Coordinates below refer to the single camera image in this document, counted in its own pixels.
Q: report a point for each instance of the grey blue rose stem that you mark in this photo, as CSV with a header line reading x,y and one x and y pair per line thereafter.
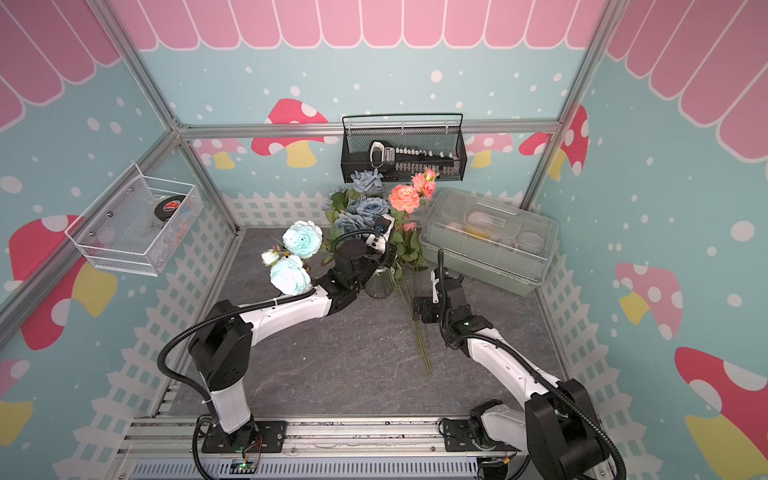
x,y
357,205

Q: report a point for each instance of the black wire mesh basket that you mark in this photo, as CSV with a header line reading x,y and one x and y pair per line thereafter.
x,y
400,146

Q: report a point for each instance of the socket bit set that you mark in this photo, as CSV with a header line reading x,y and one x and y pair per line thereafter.
x,y
397,163

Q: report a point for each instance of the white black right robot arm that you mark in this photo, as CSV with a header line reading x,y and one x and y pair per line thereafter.
x,y
556,427

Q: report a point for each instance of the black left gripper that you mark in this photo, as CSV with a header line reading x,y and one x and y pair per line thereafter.
x,y
389,255

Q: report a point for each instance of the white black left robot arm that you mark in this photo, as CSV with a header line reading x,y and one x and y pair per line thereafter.
x,y
214,356

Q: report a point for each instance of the coral pink flower stem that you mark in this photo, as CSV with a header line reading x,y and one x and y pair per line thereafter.
x,y
405,200

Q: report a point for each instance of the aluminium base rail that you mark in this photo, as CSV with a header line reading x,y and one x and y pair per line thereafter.
x,y
399,447

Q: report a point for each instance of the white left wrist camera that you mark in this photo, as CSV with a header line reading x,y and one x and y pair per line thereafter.
x,y
382,228

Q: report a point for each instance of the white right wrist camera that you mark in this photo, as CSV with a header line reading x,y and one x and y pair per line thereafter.
x,y
436,277

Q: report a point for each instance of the pink orange peony stem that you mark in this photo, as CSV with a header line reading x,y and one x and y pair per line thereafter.
x,y
402,285

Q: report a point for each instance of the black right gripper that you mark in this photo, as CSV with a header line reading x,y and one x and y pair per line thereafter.
x,y
425,315

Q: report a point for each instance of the green translucent storage box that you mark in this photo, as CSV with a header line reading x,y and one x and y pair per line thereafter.
x,y
490,241

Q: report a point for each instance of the white wire mesh basket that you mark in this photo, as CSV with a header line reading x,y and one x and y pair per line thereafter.
x,y
119,231

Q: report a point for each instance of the black tape roll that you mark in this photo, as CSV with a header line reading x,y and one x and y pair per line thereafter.
x,y
167,207

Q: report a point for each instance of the light blue flower stem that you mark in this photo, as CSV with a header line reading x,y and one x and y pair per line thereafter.
x,y
286,262

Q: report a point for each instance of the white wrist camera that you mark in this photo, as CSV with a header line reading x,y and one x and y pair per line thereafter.
x,y
382,228
436,277

